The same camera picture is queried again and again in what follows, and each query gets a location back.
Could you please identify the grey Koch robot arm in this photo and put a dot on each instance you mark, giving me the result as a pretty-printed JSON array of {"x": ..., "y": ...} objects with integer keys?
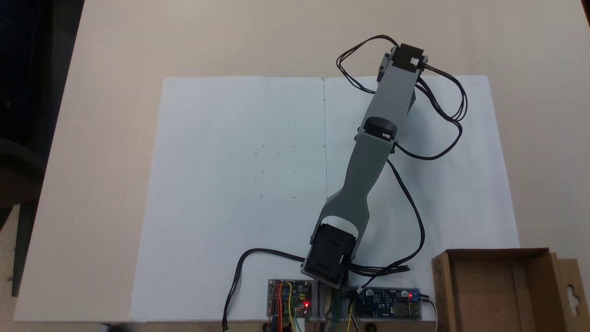
[{"x": 364, "y": 180}]

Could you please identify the white paper sheet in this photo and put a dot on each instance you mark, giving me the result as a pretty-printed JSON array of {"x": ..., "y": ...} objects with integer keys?
[
  {"x": 438, "y": 193},
  {"x": 230, "y": 184}
]

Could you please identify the blue circuit board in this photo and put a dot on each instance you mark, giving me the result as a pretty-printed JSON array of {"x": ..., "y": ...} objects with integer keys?
[{"x": 387, "y": 304}]

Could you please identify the brown cardboard box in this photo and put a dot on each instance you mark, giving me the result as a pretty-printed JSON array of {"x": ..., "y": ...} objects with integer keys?
[{"x": 498, "y": 295}]

